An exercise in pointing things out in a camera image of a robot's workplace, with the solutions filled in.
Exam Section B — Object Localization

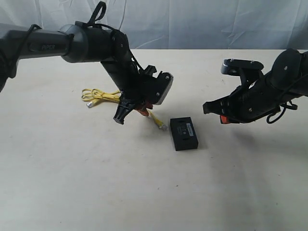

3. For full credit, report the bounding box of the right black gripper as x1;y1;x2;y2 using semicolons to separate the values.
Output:
203;81;282;124

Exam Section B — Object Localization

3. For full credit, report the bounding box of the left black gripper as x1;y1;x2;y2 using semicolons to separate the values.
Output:
113;72;154;125

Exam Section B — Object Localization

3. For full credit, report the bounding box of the yellow ethernet cable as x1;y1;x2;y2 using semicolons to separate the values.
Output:
81;88;167;131

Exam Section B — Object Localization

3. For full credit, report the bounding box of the small black box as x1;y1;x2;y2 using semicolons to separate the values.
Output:
170;117;199;151

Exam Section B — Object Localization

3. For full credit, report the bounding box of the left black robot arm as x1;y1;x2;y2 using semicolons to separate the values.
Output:
0;22;153;124

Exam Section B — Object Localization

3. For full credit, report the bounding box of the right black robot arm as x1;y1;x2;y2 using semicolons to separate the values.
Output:
203;49;308;124

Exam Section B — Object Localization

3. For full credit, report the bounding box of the grey backdrop cloth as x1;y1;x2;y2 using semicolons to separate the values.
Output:
0;0;308;50

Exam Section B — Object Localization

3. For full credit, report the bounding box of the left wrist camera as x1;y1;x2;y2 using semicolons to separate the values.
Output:
141;65;173;105

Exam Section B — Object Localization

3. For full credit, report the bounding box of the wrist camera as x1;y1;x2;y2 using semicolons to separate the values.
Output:
221;59;264;85
141;65;173;105

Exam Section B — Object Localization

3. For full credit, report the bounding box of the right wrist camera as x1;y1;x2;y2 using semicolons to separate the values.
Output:
221;59;264;85

